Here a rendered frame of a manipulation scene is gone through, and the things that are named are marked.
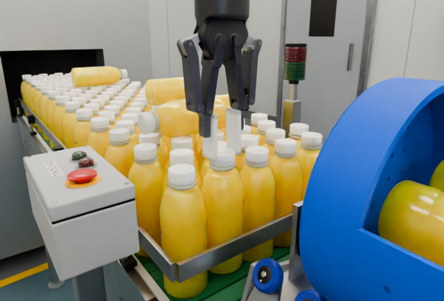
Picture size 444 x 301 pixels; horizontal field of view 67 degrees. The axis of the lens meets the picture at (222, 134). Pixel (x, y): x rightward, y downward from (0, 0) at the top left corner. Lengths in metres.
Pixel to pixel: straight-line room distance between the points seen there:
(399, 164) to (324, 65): 3.90
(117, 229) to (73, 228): 0.05
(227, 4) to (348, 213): 0.29
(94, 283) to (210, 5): 0.44
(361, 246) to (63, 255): 0.32
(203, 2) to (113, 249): 0.34
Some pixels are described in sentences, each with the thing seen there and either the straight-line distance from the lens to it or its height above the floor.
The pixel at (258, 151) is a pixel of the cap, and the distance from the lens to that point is 0.55.
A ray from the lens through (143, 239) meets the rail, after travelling 0.57.
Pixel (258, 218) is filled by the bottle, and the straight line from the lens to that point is 0.58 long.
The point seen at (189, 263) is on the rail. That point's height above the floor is 0.98.
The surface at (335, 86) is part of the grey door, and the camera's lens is 4.29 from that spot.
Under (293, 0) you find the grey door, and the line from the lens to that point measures 4.67.
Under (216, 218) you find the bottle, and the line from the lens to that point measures 0.53.
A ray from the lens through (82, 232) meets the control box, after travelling 0.44.
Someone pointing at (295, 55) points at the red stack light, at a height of 1.23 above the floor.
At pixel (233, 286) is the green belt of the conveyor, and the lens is 0.58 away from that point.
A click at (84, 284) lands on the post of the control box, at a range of 0.59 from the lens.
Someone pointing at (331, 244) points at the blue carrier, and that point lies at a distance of 0.34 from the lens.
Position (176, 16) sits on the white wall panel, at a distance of 5.31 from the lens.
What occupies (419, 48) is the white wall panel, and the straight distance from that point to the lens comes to 3.94.
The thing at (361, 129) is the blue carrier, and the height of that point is 1.19.
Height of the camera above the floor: 1.28
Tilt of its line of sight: 16 degrees down
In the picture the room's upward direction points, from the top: straight up
